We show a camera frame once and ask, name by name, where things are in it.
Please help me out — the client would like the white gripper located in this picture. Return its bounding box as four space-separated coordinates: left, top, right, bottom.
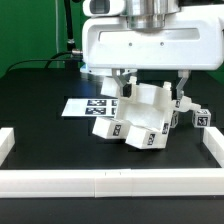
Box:
82 6 224 100

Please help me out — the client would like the white chair seat plate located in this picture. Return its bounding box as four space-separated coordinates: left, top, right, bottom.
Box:
115 83 173 131

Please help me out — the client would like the white chair back frame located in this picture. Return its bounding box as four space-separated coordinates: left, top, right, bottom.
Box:
101 77 201 118

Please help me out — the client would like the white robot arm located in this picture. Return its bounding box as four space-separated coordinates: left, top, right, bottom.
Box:
82 0 224 97

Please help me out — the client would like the white tagged chair nut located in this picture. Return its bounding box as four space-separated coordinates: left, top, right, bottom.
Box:
170 111 179 128

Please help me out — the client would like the white marker base sheet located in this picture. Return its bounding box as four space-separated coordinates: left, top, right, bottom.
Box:
62 98 118 117

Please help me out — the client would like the black cable bundle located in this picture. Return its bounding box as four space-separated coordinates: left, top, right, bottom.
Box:
6 0 84 73

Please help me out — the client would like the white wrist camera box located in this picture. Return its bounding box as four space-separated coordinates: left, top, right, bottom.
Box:
83 0 126 17

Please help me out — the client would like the white U-shaped fence frame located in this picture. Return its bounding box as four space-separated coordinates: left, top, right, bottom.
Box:
0 126 224 199

